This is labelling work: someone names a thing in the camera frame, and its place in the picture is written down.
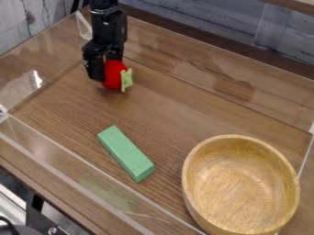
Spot green rectangular block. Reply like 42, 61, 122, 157
98, 126, 156, 183

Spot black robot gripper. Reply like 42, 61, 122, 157
83, 0, 127, 82

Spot clear acrylic corner bracket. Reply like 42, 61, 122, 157
75, 12, 92, 40

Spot wooden bowl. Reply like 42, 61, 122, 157
182, 134, 301, 235

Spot clear acrylic tray walls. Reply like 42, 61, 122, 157
0, 14, 314, 235

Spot black cable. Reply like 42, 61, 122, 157
0, 215, 23, 235

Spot black table leg bracket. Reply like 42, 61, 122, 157
26, 194, 68, 235

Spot red plush fruit green leaf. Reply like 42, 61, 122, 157
103, 60, 132, 92

